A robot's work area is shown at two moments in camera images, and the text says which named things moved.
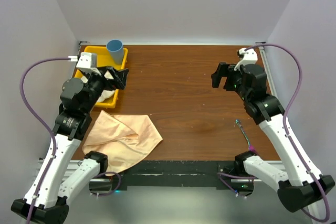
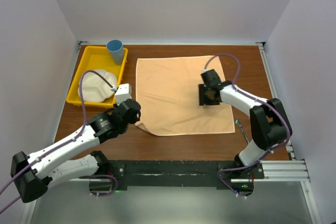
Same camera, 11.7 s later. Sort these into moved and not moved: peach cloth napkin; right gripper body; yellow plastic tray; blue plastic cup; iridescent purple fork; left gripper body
Moved: left gripper body; peach cloth napkin; right gripper body
Not moved: yellow plastic tray; blue plastic cup; iridescent purple fork
